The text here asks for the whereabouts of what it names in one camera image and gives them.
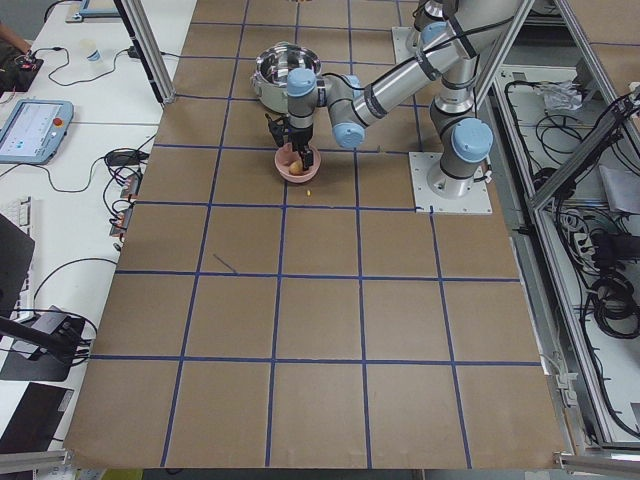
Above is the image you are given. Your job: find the black monitor stand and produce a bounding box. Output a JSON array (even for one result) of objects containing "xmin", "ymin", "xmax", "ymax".
[{"xmin": 1, "ymin": 217, "xmax": 85, "ymax": 382}]

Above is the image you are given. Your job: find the brown egg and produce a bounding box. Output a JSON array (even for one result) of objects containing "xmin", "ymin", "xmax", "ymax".
[{"xmin": 289, "ymin": 160, "xmax": 304, "ymax": 176}]

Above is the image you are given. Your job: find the aluminium frame post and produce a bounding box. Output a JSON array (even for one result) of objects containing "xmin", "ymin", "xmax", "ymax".
[{"xmin": 114, "ymin": 0, "xmax": 176, "ymax": 105}]

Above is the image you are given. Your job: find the blue teach pendant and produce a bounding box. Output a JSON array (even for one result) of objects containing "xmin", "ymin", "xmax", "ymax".
[{"xmin": 1, "ymin": 99, "xmax": 74, "ymax": 165}]

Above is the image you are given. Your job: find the white keyboard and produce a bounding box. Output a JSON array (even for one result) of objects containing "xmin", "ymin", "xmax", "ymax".
[{"xmin": 1, "ymin": 196, "xmax": 34, "ymax": 321}]

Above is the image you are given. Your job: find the pink bowl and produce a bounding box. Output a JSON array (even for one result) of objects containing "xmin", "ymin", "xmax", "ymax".
[{"xmin": 274, "ymin": 143, "xmax": 321, "ymax": 183}]

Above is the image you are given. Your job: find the black gripper egg arm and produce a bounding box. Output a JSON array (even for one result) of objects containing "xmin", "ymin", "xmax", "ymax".
[{"xmin": 265, "ymin": 113, "xmax": 313, "ymax": 173}]

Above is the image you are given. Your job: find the paper cup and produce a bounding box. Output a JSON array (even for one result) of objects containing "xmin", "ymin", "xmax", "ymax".
[{"xmin": 79, "ymin": 38, "xmax": 103, "ymax": 66}]

